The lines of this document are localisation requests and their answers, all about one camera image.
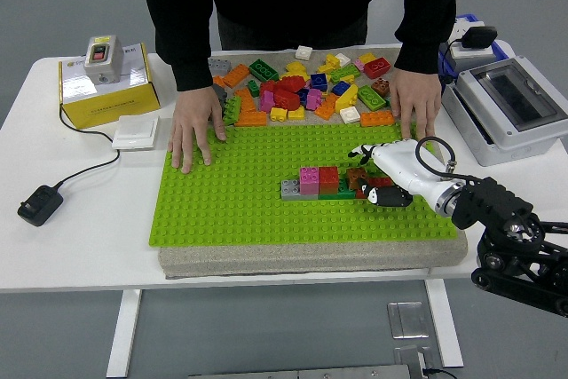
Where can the person's right forearm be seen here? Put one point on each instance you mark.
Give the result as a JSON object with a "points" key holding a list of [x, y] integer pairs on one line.
{"points": [[191, 57]]}

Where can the person's right hand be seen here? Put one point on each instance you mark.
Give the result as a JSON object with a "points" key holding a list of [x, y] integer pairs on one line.
{"points": [[191, 119]]}

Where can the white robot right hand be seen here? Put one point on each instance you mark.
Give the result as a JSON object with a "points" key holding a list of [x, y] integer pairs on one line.
{"points": [[395, 161]]}

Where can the grey push-button switch box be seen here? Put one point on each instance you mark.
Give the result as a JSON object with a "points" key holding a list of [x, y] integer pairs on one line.
{"points": [[103, 64]]}

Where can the grey long toy brick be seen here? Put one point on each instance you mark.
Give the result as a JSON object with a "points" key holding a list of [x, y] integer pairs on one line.
{"points": [[220, 66]]}

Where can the small dark green brick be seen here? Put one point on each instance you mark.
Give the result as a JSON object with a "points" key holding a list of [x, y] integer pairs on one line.
{"points": [[253, 88]]}

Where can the grey metal base bar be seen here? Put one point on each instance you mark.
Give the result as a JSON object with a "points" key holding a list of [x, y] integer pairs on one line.
{"points": [[310, 372]]}

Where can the person's left forearm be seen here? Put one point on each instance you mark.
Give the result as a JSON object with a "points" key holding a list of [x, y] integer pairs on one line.
{"points": [[423, 44]]}

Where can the lime green long brick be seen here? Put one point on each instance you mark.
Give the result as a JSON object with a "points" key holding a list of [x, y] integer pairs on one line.
{"points": [[370, 97]]}

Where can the red brick with holes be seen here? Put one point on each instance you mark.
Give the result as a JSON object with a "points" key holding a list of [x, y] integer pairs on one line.
{"points": [[377, 68]]}

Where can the dark green toy brick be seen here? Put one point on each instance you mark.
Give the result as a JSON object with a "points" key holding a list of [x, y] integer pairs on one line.
{"points": [[343, 189]]}

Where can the yellow curved toy brick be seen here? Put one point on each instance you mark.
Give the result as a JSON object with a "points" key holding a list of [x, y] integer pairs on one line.
{"points": [[347, 99]]}

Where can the dark blue toy brick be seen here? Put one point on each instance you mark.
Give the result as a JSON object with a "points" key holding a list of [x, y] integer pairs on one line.
{"points": [[303, 96]]}

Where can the metal floor plate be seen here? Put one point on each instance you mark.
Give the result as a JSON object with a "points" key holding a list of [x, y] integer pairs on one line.
{"points": [[406, 357], [408, 319]]}

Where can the black power adapter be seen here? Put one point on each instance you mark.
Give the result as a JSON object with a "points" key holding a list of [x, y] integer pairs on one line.
{"points": [[39, 206]]}

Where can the white wall switch panel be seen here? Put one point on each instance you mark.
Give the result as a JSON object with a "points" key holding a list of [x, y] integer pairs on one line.
{"points": [[134, 132]]}

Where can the small yellow toy brick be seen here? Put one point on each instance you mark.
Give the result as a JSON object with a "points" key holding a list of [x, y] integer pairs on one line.
{"points": [[278, 114], [296, 114]]}

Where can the lime green toy brick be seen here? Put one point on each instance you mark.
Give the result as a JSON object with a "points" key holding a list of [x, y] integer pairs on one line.
{"points": [[344, 73], [231, 111]]}

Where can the grey distribution box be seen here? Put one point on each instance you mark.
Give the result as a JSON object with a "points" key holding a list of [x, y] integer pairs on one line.
{"points": [[488, 130]]}

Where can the red long toy brick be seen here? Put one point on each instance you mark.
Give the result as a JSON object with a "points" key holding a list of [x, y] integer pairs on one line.
{"points": [[381, 182]]}

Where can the white square toy tile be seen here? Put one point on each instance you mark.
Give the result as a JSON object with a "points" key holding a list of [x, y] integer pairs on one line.
{"points": [[304, 52], [343, 60], [349, 115]]}

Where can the person's left hand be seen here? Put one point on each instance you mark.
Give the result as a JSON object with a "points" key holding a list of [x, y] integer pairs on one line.
{"points": [[416, 97]]}

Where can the blue square toy brick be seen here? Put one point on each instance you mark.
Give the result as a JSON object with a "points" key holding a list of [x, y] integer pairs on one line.
{"points": [[318, 82]]}

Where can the small orange toy brick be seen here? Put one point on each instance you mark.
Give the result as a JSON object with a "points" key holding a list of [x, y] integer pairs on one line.
{"points": [[219, 81]]}

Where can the dark green long brick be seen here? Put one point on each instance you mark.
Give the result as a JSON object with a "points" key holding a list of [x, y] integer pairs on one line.
{"points": [[264, 71]]}

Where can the small pink toy brick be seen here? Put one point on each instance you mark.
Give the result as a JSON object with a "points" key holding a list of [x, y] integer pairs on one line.
{"points": [[358, 66]]}

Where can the brown toy brick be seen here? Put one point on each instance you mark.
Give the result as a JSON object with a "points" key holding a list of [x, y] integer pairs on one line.
{"points": [[381, 87], [356, 177]]}

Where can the white table leg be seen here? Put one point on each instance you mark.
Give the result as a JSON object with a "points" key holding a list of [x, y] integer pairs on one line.
{"points": [[124, 330], [444, 321]]}

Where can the blue plastic bin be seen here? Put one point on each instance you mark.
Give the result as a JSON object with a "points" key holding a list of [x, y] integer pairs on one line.
{"points": [[468, 17]]}

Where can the black plug adapter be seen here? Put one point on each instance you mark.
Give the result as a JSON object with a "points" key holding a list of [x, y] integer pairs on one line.
{"points": [[479, 36]]}

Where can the white power socket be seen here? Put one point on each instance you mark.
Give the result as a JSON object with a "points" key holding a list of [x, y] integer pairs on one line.
{"points": [[470, 52]]}

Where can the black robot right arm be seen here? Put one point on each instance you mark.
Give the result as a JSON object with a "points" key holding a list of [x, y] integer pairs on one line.
{"points": [[492, 201]]}

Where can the grey-brown foam mat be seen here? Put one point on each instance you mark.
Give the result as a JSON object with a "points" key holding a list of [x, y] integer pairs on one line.
{"points": [[310, 261]]}

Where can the light grey toy brick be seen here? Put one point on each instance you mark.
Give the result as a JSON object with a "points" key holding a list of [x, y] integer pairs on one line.
{"points": [[290, 190]]}

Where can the green studded baseplate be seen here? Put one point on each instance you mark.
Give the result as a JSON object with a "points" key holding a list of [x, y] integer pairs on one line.
{"points": [[244, 219]]}

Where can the red square toy brick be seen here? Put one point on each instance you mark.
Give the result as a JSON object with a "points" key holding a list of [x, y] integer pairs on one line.
{"points": [[328, 179]]}

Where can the yellow cardboard box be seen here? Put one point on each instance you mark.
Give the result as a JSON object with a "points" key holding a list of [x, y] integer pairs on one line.
{"points": [[111, 110]]}

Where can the pink tall toy brick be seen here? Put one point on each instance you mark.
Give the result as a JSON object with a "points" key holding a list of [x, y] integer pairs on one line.
{"points": [[309, 180]]}

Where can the orange long toy brick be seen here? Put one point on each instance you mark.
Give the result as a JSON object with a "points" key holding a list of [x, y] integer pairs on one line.
{"points": [[376, 119], [236, 75], [250, 119]]}

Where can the grey sloped toy brick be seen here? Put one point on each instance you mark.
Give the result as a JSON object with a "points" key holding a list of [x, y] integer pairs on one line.
{"points": [[222, 94]]}

